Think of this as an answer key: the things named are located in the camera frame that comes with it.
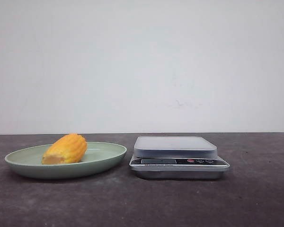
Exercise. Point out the yellow corn cob piece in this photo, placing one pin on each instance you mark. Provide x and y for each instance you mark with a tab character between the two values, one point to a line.
68	149

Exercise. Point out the silver digital kitchen scale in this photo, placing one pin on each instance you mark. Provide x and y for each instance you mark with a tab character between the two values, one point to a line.
176	157

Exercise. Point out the green oval plate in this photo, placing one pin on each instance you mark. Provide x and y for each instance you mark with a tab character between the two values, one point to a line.
99	157

